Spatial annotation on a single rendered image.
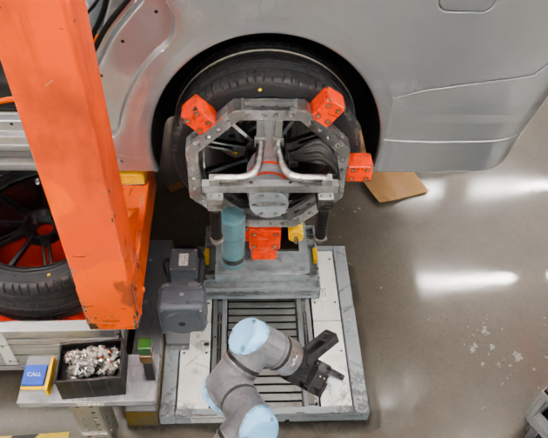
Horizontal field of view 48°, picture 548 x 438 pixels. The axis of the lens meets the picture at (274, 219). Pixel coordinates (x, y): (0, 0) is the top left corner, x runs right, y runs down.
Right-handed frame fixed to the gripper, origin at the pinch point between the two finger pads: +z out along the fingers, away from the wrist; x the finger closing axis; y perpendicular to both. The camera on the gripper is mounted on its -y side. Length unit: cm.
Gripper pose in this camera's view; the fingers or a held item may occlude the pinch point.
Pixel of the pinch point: (344, 378)
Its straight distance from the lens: 167.6
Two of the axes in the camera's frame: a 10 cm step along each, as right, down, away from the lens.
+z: 6.7, 4.8, 5.7
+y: -4.5, 8.7, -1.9
